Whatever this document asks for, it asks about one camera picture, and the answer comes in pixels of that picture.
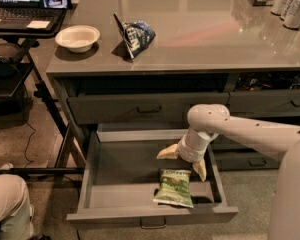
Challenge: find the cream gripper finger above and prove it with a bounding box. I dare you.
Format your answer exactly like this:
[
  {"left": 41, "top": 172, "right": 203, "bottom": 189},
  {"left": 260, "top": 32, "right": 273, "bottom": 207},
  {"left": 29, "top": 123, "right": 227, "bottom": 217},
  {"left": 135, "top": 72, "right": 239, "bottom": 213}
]
[
  {"left": 192, "top": 159, "right": 207, "bottom": 181},
  {"left": 157, "top": 144, "right": 178, "bottom": 159}
]

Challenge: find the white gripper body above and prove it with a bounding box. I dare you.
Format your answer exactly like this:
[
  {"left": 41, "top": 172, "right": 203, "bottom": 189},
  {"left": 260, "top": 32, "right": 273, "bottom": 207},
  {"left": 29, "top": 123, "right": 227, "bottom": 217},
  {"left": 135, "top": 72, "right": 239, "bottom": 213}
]
[{"left": 177, "top": 136, "right": 209, "bottom": 163}]

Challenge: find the green jalapeno chip bag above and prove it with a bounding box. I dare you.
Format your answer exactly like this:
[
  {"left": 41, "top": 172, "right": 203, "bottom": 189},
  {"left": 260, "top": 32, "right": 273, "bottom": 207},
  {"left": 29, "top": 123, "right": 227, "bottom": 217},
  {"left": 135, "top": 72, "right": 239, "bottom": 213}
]
[{"left": 153, "top": 169, "right": 193, "bottom": 208}]

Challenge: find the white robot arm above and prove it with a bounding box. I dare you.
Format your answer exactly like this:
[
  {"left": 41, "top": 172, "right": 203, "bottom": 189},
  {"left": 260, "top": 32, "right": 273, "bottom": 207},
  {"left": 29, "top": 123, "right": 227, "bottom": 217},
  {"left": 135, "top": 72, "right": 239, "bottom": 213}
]
[{"left": 157, "top": 104, "right": 300, "bottom": 240}]

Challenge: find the grey bottom right drawer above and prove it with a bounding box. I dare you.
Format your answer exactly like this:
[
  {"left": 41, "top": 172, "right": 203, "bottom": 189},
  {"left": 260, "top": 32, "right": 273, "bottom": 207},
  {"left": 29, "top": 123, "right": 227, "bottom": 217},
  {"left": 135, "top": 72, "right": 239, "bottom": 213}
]
[{"left": 214, "top": 152, "right": 280, "bottom": 171}]

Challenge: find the grey middle right drawer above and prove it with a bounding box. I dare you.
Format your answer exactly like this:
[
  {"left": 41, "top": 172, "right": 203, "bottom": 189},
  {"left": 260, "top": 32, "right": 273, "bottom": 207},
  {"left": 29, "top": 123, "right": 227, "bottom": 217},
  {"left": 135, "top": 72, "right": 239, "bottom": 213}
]
[{"left": 212, "top": 135, "right": 246, "bottom": 150}]

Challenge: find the grey top left drawer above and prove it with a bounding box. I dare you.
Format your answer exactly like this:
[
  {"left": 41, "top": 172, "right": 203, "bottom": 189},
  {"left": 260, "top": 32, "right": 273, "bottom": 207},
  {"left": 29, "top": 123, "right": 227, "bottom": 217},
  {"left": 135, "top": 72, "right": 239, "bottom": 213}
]
[{"left": 67, "top": 92, "right": 229, "bottom": 125}]

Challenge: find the open grey middle drawer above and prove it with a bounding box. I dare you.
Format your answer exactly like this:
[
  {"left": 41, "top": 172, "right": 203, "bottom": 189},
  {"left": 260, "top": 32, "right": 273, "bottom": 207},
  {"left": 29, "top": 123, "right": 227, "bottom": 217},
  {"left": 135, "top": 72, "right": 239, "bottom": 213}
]
[{"left": 67, "top": 133, "right": 238, "bottom": 229}]

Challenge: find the grey counter cabinet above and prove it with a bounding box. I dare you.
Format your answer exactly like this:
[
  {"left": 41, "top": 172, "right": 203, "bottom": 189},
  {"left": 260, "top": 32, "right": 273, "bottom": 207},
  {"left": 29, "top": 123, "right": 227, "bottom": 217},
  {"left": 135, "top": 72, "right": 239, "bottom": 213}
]
[{"left": 47, "top": 0, "right": 300, "bottom": 165}]

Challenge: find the grey top right drawer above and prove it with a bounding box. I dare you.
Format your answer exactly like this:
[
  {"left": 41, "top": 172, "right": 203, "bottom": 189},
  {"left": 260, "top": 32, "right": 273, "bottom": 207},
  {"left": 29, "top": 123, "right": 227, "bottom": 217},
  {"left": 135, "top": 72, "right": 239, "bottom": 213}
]
[{"left": 228, "top": 89, "right": 300, "bottom": 118}]

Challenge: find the blue crumpled chip bag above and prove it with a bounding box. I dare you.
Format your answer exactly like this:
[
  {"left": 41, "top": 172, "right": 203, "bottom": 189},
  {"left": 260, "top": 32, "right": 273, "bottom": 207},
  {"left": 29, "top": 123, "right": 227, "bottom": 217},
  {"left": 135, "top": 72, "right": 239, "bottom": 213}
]
[{"left": 114, "top": 14, "right": 156, "bottom": 59}]

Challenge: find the black laptop stand cart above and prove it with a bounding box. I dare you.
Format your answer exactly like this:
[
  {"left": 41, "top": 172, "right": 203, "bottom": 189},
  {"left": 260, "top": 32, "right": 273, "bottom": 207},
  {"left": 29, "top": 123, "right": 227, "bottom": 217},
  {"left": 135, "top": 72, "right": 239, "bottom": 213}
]
[{"left": 0, "top": 30, "right": 86, "bottom": 178}]

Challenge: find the white paper bowl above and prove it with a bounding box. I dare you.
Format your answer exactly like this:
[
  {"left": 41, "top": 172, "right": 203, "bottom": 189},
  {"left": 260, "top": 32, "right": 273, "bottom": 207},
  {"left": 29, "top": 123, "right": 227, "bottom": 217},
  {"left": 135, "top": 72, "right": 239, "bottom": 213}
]
[{"left": 55, "top": 25, "right": 100, "bottom": 53}]

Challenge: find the white can right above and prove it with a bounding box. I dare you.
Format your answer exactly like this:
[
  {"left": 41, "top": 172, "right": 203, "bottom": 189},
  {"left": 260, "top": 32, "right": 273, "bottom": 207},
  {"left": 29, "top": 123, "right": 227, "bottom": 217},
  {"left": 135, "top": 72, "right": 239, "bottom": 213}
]
[{"left": 283, "top": 0, "right": 300, "bottom": 29}]

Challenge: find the black smartphone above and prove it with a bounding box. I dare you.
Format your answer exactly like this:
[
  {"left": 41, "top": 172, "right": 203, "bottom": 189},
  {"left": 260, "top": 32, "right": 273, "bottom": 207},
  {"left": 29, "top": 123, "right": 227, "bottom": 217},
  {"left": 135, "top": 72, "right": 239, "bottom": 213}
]
[{"left": 40, "top": 0, "right": 72, "bottom": 9}]

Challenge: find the black laptop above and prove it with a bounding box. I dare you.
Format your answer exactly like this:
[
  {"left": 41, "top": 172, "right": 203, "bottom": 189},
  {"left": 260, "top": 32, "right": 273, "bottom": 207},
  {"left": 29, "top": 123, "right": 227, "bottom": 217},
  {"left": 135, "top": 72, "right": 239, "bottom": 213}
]
[{"left": 0, "top": 0, "right": 66, "bottom": 33}]

